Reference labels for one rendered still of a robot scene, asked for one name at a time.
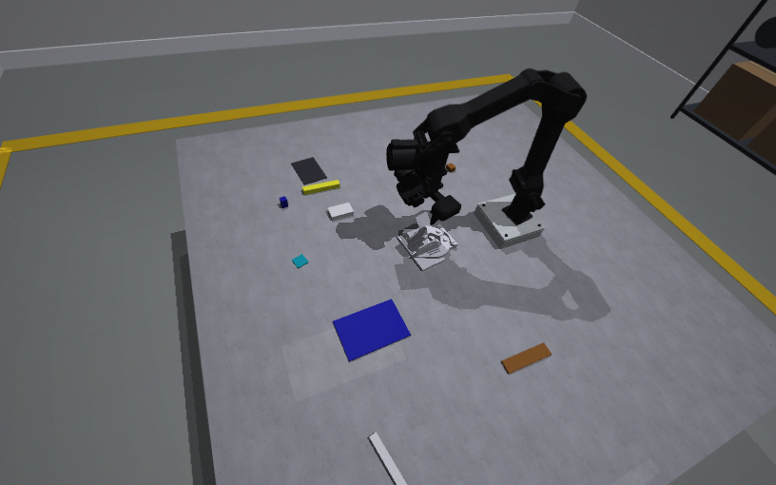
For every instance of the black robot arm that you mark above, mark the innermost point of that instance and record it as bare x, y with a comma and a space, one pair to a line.
561, 98

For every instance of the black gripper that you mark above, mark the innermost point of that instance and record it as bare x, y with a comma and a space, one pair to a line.
444, 207

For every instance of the grey flat bar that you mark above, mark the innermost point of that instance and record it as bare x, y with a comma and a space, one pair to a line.
387, 460

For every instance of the brown flat rectangular plate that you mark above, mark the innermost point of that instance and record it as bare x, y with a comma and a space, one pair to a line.
525, 358

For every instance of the yellow rectangular bar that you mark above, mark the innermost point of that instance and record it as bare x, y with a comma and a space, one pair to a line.
314, 188

